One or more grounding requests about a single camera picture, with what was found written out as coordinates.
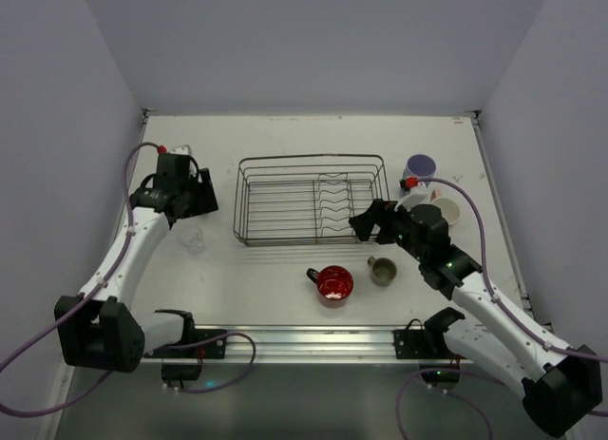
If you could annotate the lilac plastic tumbler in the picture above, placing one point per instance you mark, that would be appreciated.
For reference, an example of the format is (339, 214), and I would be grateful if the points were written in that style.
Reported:
(421, 166)

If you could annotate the grey wire dish rack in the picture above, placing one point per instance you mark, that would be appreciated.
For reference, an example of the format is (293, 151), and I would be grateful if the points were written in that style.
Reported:
(305, 199)

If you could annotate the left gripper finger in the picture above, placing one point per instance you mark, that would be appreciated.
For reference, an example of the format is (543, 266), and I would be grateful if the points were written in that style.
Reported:
(194, 167)
(206, 201)

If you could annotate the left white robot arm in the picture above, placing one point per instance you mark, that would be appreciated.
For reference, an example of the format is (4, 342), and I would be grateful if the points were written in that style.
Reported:
(97, 329)

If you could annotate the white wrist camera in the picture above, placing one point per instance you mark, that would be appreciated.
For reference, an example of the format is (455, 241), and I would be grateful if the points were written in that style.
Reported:
(414, 191)
(182, 150)

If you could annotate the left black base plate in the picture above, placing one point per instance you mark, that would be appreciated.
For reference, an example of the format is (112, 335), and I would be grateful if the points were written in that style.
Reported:
(210, 344)

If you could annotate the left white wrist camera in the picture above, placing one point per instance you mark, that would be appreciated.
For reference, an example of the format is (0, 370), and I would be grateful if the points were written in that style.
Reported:
(182, 150)

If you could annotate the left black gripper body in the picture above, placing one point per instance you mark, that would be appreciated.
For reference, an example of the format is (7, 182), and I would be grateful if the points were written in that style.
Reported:
(199, 193)

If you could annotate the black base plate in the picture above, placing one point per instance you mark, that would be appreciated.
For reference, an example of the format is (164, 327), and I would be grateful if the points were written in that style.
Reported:
(210, 344)
(423, 341)

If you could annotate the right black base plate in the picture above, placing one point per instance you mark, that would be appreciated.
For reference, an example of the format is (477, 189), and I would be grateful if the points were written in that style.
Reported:
(423, 341)

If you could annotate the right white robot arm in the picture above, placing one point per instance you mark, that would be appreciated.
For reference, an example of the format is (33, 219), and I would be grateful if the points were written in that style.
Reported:
(558, 384)

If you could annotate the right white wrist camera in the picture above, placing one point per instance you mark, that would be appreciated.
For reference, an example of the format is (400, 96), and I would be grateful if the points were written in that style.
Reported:
(414, 191)

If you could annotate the pink faceted mug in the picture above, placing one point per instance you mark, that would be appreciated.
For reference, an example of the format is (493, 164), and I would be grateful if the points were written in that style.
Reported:
(450, 209)

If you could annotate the aluminium mounting rail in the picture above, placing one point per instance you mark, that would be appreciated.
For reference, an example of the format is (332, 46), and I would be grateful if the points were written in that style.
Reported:
(276, 345)

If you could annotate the small beige mug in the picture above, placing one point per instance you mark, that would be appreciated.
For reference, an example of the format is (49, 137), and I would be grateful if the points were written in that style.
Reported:
(383, 271)

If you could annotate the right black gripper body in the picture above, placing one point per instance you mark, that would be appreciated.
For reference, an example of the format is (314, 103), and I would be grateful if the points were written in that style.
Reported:
(380, 220)

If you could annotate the red ceramic mug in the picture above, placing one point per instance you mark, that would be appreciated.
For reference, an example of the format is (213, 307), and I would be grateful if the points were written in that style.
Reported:
(334, 285)

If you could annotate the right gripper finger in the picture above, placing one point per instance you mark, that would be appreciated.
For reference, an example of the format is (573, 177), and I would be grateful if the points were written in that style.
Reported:
(380, 210)
(363, 227)

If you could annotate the clear glass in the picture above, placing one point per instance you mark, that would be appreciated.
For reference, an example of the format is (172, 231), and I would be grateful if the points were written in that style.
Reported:
(191, 239)

